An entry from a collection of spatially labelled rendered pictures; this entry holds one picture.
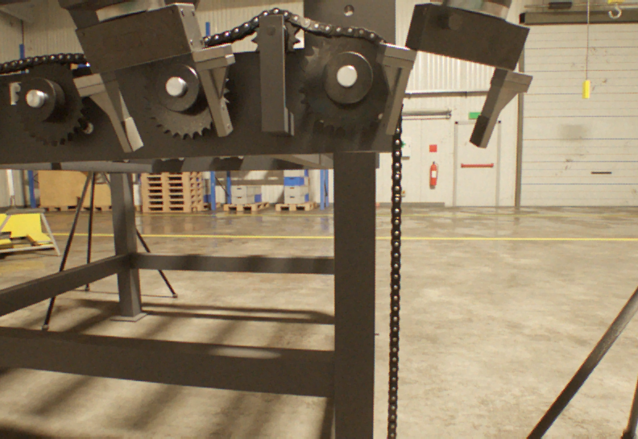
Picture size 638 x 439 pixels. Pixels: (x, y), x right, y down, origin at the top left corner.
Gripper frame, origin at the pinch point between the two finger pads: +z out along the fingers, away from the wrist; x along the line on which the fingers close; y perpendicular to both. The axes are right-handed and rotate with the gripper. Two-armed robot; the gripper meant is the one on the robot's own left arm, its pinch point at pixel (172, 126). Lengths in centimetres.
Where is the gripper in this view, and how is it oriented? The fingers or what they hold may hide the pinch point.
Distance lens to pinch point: 51.2
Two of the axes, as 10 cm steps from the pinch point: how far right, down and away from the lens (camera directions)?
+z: 1.7, 8.6, 4.8
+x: -9.8, 1.1, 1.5
